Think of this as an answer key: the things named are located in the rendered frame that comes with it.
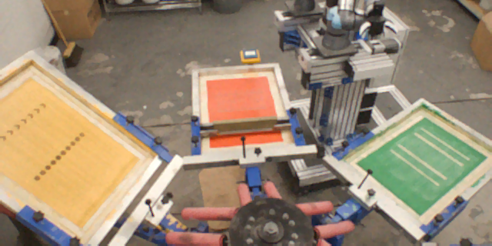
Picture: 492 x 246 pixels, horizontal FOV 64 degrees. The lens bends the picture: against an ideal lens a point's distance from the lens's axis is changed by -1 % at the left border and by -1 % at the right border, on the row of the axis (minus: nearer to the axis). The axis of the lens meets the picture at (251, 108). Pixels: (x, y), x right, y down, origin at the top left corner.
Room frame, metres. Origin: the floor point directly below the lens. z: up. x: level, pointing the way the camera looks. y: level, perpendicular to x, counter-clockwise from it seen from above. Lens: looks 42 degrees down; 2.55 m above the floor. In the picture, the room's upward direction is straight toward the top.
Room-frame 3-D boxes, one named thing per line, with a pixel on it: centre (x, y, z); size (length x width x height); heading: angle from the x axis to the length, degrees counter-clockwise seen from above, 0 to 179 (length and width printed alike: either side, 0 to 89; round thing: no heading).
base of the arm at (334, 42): (2.04, -0.50, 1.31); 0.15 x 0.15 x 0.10
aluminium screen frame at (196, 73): (1.78, 0.06, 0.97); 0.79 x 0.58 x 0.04; 7
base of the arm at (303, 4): (2.51, -0.37, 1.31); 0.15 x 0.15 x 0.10
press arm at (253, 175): (1.23, -0.01, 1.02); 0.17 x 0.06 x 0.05; 7
